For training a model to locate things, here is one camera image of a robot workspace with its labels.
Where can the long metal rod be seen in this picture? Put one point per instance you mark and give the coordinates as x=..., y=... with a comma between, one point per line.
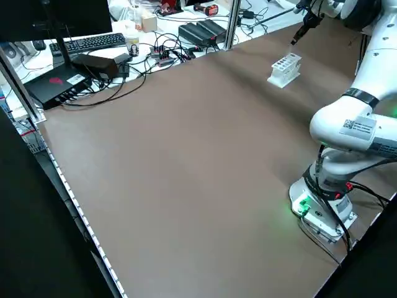
x=273, y=17

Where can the black monitor stand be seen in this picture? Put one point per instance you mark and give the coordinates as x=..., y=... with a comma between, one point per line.
x=59, y=40

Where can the red and black object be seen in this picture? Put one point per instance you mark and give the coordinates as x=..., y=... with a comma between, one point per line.
x=167, y=6

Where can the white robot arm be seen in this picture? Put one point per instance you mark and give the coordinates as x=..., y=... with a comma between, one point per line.
x=341, y=130

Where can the small black charger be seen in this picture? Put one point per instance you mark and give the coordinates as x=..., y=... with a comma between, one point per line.
x=248, y=14

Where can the black rectangular box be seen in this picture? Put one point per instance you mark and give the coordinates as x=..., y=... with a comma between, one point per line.
x=96, y=63

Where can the red and black tool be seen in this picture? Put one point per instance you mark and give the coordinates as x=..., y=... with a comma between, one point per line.
x=207, y=9

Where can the white plastic bag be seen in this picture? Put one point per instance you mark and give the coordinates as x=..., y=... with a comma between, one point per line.
x=119, y=9

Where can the black computer with red logo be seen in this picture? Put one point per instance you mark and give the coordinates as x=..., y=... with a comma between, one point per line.
x=56, y=87

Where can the black power adapter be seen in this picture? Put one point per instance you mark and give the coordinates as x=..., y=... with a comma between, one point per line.
x=192, y=32
x=212, y=28

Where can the aluminium frame post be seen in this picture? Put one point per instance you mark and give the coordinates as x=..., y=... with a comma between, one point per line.
x=232, y=25
x=21, y=90

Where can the black computer mouse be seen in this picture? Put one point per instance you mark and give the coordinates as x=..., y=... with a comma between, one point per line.
x=39, y=45

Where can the clear glass test tube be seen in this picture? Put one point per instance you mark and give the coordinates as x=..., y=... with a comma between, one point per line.
x=290, y=49

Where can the black keyboard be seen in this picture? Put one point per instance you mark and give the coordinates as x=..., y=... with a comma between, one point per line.
x=90, y=42

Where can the black computer monitor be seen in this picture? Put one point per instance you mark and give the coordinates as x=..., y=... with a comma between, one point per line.
x=56, y=18

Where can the paper cup with portrait print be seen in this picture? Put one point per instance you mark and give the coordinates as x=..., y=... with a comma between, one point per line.
x=132, y=43

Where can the white test tube rack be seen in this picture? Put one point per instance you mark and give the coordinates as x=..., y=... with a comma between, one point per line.
x=283, y=73

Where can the wooden block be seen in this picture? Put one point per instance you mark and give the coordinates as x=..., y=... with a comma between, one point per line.
x=149, y=22

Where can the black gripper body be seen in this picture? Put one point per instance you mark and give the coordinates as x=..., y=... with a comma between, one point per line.
x=311, y=21

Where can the usb hub with plugs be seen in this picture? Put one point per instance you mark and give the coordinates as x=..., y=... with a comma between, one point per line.
x=162, y=56

